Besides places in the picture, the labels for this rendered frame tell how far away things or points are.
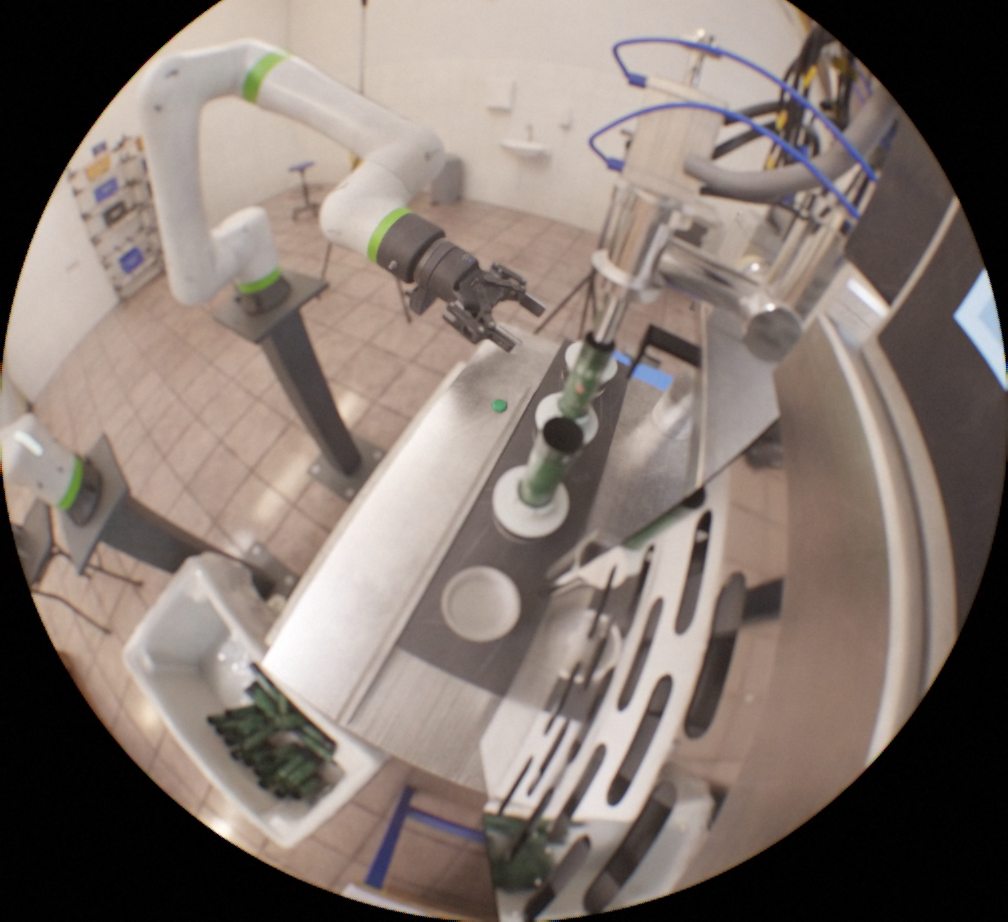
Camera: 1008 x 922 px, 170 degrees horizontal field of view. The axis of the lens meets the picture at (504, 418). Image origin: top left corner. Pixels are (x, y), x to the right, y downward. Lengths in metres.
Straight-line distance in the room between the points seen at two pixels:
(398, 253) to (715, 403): 0.39
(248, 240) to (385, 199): 0.42
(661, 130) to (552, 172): 3.76
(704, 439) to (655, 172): 0.17
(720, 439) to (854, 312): 0.21
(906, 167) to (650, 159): 0.14
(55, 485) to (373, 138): 0.86
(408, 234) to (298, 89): 0.35
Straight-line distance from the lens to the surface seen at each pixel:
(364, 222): 0.49
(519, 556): 0.35
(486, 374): 0.48
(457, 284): 0.45
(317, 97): 0.63
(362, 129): 0.58
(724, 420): 0.27
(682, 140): 0.22
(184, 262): 0.76
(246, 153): 6.10
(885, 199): 0.15
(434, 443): 0.42
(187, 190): 0.71
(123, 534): 1.01
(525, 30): 4.16
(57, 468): 0.88
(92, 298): 5.51
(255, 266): 0.89
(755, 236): 0.33
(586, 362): 0.31
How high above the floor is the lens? 1.38
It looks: 54 degrees down
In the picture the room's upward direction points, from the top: 11 degrees clockwise
